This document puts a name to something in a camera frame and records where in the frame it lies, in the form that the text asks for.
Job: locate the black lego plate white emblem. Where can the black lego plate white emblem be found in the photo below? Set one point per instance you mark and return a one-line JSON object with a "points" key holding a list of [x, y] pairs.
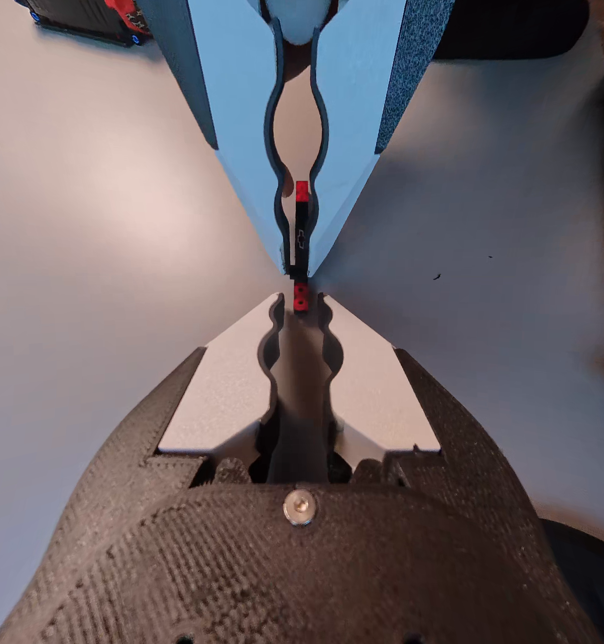
{"points": [[300, 241]]}

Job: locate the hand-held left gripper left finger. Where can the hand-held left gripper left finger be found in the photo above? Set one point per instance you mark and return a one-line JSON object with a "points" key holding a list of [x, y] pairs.
{"points": [[221, 397]]}

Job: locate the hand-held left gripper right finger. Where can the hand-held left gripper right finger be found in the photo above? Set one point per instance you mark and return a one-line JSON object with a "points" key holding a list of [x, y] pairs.
{"points": [[382, 397]]}

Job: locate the lego race car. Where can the lego race car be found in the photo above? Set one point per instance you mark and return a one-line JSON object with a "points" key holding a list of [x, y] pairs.
{"points": [[85, 20]]}

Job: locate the person's right hand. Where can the person's right hand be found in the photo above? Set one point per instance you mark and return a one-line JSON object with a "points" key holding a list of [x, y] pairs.
{"points": [[288, 185]]}

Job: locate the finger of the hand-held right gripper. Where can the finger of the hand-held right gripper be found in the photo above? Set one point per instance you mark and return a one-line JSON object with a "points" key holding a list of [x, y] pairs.
{"points": [[231, 90], [357, 90]]}

